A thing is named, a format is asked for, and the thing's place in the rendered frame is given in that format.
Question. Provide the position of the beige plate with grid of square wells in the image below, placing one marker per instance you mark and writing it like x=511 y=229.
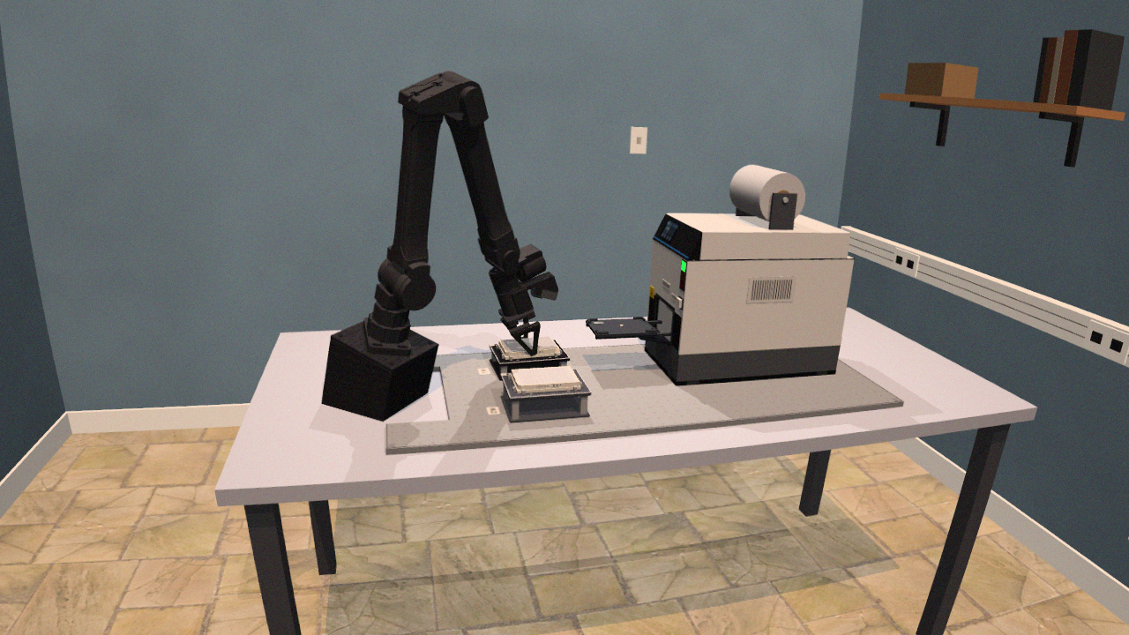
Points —
x=525 y=354

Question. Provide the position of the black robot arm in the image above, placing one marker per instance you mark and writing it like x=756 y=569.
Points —
x=462 y=101

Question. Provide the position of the cream multi-well plate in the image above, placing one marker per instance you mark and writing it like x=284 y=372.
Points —
x=545 y=379

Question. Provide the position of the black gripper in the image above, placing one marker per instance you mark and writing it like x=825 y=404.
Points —
x=511 y=317

